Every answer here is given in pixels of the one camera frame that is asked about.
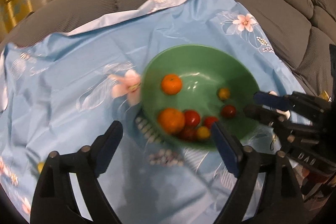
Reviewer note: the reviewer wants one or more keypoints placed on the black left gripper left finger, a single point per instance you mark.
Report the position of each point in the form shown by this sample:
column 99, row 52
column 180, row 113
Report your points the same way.
column 54, row 199

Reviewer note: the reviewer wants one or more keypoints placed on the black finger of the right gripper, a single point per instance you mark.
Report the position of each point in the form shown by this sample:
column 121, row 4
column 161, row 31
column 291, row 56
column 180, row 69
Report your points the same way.
column 263, row 115

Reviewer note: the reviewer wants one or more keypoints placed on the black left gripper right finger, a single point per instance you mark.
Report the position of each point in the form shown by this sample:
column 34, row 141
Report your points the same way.
column 280, row 200

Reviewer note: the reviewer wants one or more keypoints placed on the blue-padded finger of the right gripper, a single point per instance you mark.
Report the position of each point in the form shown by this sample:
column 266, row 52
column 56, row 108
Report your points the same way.
column 280, row 103

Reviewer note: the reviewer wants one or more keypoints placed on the red cherry tomato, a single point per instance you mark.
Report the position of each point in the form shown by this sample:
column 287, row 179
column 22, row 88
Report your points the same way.
column 192, row 118
column 228, row 111
column 209, row 120

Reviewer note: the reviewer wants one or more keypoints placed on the orange mandarin fruit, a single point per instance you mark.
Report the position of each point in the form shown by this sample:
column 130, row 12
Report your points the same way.
column 172, row 121

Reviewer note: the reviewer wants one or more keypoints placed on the small orange kumquat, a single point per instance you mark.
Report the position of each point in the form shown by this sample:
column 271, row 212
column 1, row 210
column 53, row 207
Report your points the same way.
column 224, row 94

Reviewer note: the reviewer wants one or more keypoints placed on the yellow-green oval fruit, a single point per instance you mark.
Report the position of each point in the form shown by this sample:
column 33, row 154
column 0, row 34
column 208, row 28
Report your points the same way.
column 40, row 167

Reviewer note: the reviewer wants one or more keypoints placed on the small yellow tomato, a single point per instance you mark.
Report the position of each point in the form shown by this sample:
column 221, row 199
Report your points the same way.
column 203, row 133

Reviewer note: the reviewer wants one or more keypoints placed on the green plastic bowl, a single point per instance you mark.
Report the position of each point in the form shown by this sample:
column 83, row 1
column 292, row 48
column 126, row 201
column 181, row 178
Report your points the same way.
column 203, row 71

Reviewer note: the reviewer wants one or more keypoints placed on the grey sofa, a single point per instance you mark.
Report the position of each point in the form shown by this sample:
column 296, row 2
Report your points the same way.
column 299, row 30

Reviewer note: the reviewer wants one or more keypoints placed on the orange mandarin in bowl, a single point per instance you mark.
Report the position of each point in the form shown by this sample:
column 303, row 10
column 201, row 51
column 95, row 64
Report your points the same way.
column 171, row 84

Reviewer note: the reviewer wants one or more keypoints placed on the light blue floral cloth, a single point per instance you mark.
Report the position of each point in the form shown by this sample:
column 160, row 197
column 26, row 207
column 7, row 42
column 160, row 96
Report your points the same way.
column 65, row 91

